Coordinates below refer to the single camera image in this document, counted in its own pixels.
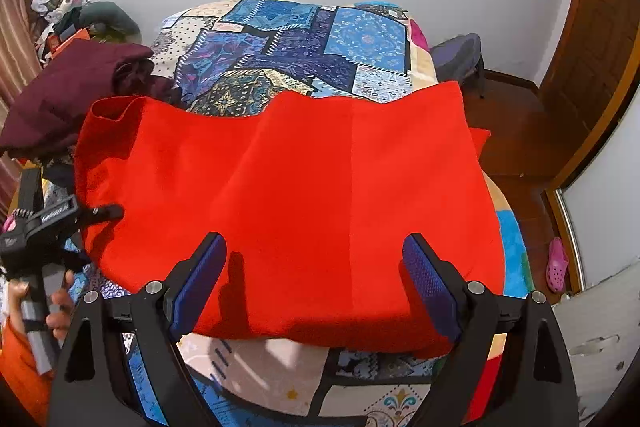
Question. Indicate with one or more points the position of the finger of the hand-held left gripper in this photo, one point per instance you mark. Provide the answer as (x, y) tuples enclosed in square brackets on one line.
[(102, 214)]

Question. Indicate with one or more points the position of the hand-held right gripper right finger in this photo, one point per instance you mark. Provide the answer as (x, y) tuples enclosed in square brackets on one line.
[(430, 282)]

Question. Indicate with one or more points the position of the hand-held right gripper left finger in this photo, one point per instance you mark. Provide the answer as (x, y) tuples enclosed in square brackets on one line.
[(200, 282)]

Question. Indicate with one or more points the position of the red jacket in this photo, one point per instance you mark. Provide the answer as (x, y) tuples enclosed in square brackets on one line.
[(310, 187)]

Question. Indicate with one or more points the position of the person's left forearm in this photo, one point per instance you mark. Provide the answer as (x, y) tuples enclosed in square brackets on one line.
[(20, 367)]

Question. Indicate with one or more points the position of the person's left hand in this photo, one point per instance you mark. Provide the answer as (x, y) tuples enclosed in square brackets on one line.
[(61, 312)]

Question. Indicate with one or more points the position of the pink clog shoe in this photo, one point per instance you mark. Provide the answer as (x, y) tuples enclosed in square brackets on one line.
[(556, 264)]

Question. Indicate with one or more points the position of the maroon garment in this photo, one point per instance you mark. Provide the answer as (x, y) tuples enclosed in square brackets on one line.
[(65, 87)]

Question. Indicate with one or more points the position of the white damaged panel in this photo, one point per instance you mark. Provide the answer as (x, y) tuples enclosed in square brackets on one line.
[(595, 342)]

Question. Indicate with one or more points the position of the white wardrobe door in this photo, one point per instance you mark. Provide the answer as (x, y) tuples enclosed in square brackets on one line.
[(605, 217)]

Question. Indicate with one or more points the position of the dark green cushion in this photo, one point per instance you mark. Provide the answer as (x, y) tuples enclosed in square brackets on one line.
[(112, 19)]

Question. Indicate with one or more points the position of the pile of clutter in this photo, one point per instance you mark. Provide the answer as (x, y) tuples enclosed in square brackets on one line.
[(57, 19)]

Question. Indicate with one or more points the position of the striped curtain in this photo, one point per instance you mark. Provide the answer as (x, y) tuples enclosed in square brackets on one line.
[(17, 32)]

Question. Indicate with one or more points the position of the patchwork bedspread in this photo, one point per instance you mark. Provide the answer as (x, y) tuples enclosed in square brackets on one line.
[(280, 37)]

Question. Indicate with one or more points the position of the wooden door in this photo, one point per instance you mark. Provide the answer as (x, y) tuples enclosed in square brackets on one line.
[(595, 32)]

